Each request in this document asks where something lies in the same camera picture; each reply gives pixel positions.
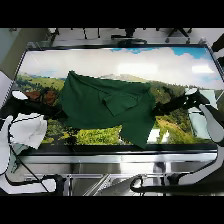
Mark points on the black office chair base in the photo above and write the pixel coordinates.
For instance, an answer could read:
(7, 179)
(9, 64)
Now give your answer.
(129, 33)
(178, 32)

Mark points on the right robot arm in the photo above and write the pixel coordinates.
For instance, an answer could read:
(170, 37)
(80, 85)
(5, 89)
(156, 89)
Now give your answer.
(186, 101)

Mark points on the dark green shirt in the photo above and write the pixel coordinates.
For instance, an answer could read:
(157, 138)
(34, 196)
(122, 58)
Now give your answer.
(96, 103)

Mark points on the pale blue garment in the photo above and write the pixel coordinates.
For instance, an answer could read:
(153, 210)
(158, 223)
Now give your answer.
(198, 125)

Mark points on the silver frame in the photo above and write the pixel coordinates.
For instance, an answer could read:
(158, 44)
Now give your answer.
(116, 158)

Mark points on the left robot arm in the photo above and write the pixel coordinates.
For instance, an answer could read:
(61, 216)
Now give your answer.
(30, 106)

